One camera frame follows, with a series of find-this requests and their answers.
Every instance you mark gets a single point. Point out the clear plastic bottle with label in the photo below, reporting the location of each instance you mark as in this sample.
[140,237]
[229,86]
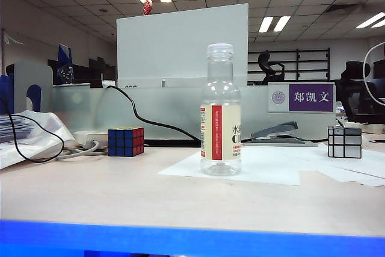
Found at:
[221,124]

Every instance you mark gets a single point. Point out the black mesh office chair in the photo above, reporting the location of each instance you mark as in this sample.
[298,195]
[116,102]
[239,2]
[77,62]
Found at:
[355,94]

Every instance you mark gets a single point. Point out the blue file holder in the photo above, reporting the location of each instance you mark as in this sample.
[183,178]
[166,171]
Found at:
[6,94]

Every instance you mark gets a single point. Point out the red hanging ornament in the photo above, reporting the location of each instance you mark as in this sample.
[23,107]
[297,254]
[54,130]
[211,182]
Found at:
[147,5]

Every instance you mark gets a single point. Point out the white power strip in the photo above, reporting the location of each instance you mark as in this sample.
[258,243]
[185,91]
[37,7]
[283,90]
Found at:
[85,137]

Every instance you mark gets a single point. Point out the purple and white name plate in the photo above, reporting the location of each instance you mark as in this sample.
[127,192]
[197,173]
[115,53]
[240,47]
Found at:
[309,97]

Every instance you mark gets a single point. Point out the white partition board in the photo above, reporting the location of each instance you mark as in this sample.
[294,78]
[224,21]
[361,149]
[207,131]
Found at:
[180,46]

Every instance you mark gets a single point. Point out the stack of printed papers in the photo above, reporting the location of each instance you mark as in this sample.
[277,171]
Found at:
[12,129]

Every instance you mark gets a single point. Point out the silver mirror cube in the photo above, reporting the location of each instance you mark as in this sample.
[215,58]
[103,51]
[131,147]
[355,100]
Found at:
[344,142]

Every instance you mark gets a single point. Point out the white power adapter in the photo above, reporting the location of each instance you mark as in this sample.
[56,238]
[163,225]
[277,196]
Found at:
[109,83]

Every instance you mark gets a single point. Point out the black shelf rack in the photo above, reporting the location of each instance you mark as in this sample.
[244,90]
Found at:
[309,61]

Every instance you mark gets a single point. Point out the white plastic bag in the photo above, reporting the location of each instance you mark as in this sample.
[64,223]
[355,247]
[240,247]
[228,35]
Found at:
[45,130]

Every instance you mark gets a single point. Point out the blue triangular trophy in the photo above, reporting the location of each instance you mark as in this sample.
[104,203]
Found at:
[64,64]

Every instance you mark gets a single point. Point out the white paper sheet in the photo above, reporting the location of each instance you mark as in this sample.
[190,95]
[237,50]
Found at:
[346,168]
[264,169]

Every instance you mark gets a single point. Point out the frosted glass desk divider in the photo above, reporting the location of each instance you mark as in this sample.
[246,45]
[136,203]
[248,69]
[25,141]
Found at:
[174,106]

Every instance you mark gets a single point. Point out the grey metal bookend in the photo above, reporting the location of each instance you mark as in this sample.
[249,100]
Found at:
[30,76]

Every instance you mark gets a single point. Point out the grey stapler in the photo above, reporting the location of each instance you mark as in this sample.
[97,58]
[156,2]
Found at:
[276,132]

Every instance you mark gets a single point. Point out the colourful Rubik's cube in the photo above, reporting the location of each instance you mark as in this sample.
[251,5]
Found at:
[123,142]

